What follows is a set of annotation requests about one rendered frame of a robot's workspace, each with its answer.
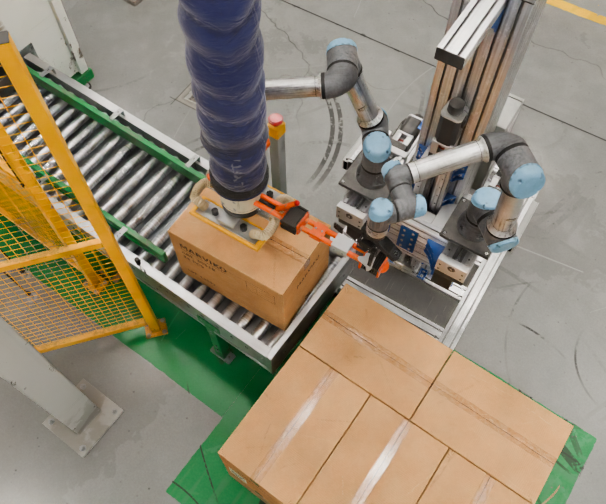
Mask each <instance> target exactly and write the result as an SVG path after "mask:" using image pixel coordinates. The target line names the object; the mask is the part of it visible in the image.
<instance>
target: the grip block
mask: <svg viewBox="0 0 606 504"><path fill-rule="evenodd" d="M307 218H309V210H307V209H305V208H304V207H302V206H300V205H299V206H296V207H293V208H289V209H286V210H285V211H284V212H283V213H282V215H281V216H280V227H281V228H283V229H285V230H287V231H288V232H290V233H292V234H294V235H296V234H297V235H298V234H299V233H300V232H301V230H299V229H300V227H301V225H303V226H305V225H306V224H307V223H305V220H306V219H307Z"/></svg>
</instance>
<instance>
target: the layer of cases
mask: <svg viewBox="0 0 606 504"><path fill-rule="evenodd" d="M452 351H453V350H452V349H450V348H449V347H447V346H446V345H444V344H442V343H441V342H439V341H438V340H436V339H434V338H433V337H431V336H430V335H428V334H427V333H425V332H423V331H422V330H420V329H419V328H417V327H415V326H414V325H412V324H411V323H409V322H407V321H406V320H404V319H403V318H401V317H399V316H398V315H396V314H395V313H393V312H392V311H390V310H388V309H387V308H385V307H384V306H382V305H380V304H379V303H377V302H376V301H374V300H372V299H371V298H369V297H368V296H366V295H365V294H363V293H361V292H360V291H358V290H357V289H355V288H353V287H352V286H350V285H349V284H347V283H346V284H345V285H344V287H343V288H342V289H341V291H340V292H339V293H338V295H337V296H336V297H335V299H334V300H333V301H332V303H331V304H330V305H329V307H328V308H327V309H326V310H325V312H324V313H323V314H322V316H321V317H320V318H319V320H318V321H317V322H316V324H315V325H314V326H313V328H312V329H311V330H310V332H309V333H308V334H307V335H306V337H305V338H304V339H303V341H302V342H301V343H300V345H299V346H298V347H297V349H296V350H295V351H294V353H293V354H292V355H291V357H290V358H289V359H288V360H287V362H286V363H285V364H284V366H283V367H282V368H281V370H280V371H279V372H278V374H277V375H276V376H275V378H274V379H273V380H272V382H271V383H270V384H269V385H268V387H267V388H266V389H265V391H264V392H263V393H262V395H261V396H260V397H259V399H258V400H257V401H256V403H255V404H254V405H253V407H252V408H251V409H250V410H249V412H248V413H247V414H246V416H245V417H244V418H243V420H242V421H241V422H240V424H239V425H238V426H237V428H236V429H235V430H234V432H233V433H232V434H231V435H230V437H229V438H228V439H227V441H226V442H225V443H224V445H223V446H222V447H221V449H220V450H219V451H218V454H219V456H220V458H221V460H222V461H223V463H224V465H225V467H226V468H227V470H228V471H229V472H231V473H232V474H233V475H234V476H236V477H237V478H238V479H240V480H241V481H242V482H243V483H245V484H246V485H247V486H249V487H250V488H251V489H252V490H254V491H255V492H256V493H258V494H259V495H260V496H261V497H263V498H264V499H265V500H267V501H268V502H269V503H270V504H535V503H536V501H537V499H538V497H539V495H540V493H541V491H542V489H543V487H544V485H545V483H546V481H547V479H548V477H549V475H550V473H551V471H552V469H553V467H554V465H555V463H556V461H557V459H558V457H559V455H560V453H561V451H562V449H563V447H564V445H565V443H566V441H567V439H568V437H569V435H570V433H571V431H572V429H573V427H574V426H573V425H571V424H570V423H568V422H566V421H565V420H563V419H562V418H560V417H559V416H557V415H555V414H554V413H552V412H551V411H549V410H547V409H546V408H544V407H543V406H541V405H539V404H538V403H536V402H535V401H533V400H531V399H530V398H528V397H527V396H525V395H524V394H522V393H520V392H519V391H517V390H516V389H514V388H512V387H511V386H509V385H508V384H506V383H504V382H503V381H501V380H500V379H498V378H496V377H495V376H493V375H492V374H490V373H489V372H487V371H485V370H484V369H482V368H481V367H479V366H477V365H476V364H474V363H473V362H471V361H469V360H468V359H466V358H465V357H463V356H462V355H460V354H458V353H457V352H455V351H454V352H453V353H452ZM451 353H452V355H451ZM450 355H451V356H450ZM449 356H450V358H449ZM448 358H449V359H448ZM447 360H448V361H447ZM446 361H447V363H446ZM445 363H446V364H445ZM444 365H445V366H444ZM442 368H443V369H442ZM441 370H442V371H441ZM439 373H440V374H439ZM434 381H435V382H434ZM432 384H433V385H432ZM429 389H430V390H429ZM427 392H428V393H427ZM422 400H423V401H422ZM420 403H421V404H420ZM417 408H418V409H417ZM415 411H416V412H415ZM410 419H411V420H410Z"/></svg>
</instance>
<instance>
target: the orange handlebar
mask: <svg viewBox="0 0 606 504"><path fill-rule="evenodd" d="M260 198H261V199H264V200H265V201H267V202H269V203H270V204H273V205H274V206H275V207H277V206H280V205H283V204H282V203H280V202H278V201H276V200H274V199H272V198H271V197H269V196H267V195H265V194H263V193H262V194H261V196H260ZM253 205H255V206H257V207H258V208H260V209H262V210H264V211H266V212H268V213H269V214H271V215H273V216H275V217H277V218H279V219H280V216H281V215H282V214H281V213H279V212H277V211H276V210H274V209H272V208H270V207H268V206H266V205H264V204H263V203H261V202H259V201H255V202H254V204H253ZM305 223H307V224H309V225H311V226H313V228H312V229H309V228H307V227H305V226H303V225H301V227H300V229H299V230H301V231H303V232H304V233H306V234H308V235H310V236H309V237H311V238H313V239H314V240H316V241H318V242H323V243H325V244H326V245H328V246H330V247H331V243H332V242H333V241H331V240H329V239H327V238H326V237H324V236H325V235H326V234H327V235H329V236H331V237H333V238H336V236H337V235H338V233H336V232H334V231H332V230H330V229H328V228H329V227H328V226H326V225H324V224H322V223H320V222H318V221H317V222H315V221H313V220H312V219H310V218H307V219H306V220H305ZM356 246H357V244H356V243H354V244H353V245H352V248H353V249H355V250H357V251H359V252H361V253H363V254H365V252H364V251H362V250H361V249H359V248H357V247H356ZM346 255H347V256H349V257H350V258H352V259H354V260H356V261H358V262H359V260H358V256H359V255H357V254H355V253H353V252H352V251H350V250H349V251H348V253H347V254H346ZM388 269H389V262H388V261H387V262H386V264H385V265H384V267H383V268H382V270H381V272H380V273H384V272H386V271H387V270H388Z"/></svg>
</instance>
